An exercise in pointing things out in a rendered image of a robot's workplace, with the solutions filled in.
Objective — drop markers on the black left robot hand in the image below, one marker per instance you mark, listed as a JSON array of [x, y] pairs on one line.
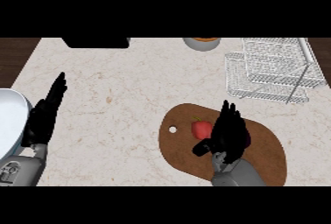
[[43, 116]]

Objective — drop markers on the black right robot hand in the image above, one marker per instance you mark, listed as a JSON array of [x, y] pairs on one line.
[[228, 131]]

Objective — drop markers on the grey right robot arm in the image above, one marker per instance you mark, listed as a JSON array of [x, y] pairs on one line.
[[235, 173]]

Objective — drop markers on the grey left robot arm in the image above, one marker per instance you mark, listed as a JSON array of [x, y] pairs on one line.
[[24, 167]]

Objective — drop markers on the red bell pepper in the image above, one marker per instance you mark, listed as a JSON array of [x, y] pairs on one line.
[[201, 129]]

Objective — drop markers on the brown wooden cutting board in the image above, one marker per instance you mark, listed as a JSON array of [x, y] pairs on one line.
[[185, 154]]

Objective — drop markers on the white round plate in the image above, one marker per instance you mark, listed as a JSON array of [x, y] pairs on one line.
[[10, 119]]

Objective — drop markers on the black flat appliance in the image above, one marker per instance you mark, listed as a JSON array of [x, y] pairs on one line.
[[96, 42]]

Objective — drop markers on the grey cup with orange content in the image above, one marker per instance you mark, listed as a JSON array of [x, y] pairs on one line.
[[201, 43]]

